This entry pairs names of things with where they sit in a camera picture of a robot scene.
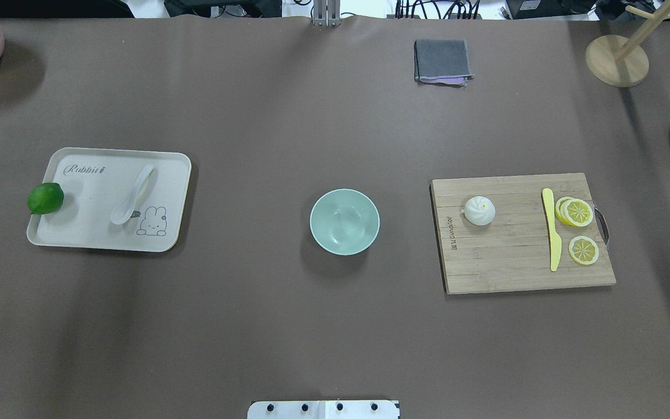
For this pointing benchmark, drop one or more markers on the light green bowl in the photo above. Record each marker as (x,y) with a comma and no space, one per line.
(344,222)

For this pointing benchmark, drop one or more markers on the single lemon slice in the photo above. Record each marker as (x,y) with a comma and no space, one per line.
(583,250)

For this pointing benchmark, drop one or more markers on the bamboo cutting board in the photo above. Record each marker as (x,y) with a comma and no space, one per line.
(512,253)

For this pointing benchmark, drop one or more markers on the white ceramic spoon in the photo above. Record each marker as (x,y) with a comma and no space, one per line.
(123,211)

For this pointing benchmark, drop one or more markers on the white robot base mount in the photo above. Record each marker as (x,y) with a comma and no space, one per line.
(325,409)

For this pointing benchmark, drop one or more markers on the upper lemon slice stack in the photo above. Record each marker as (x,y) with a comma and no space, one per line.
(574,212)

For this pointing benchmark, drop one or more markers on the yellow plastic knife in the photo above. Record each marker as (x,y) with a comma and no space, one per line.
(554,239)

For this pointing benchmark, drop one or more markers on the folded grey cloth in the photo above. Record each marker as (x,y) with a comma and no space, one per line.
(443,62)

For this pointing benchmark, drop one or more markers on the cream rabbit print tray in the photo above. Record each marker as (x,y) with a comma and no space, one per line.
(94,181)

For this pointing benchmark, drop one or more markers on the aluminium frame post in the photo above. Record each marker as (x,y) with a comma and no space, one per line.
(326,13)

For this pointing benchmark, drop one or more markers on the wooden mug tree stand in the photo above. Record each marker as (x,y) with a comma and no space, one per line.
(620,61)

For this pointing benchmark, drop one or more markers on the green lime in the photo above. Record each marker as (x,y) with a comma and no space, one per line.
(45,198)

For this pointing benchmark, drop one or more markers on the white steamed bun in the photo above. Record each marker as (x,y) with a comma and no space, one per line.
(479,211)

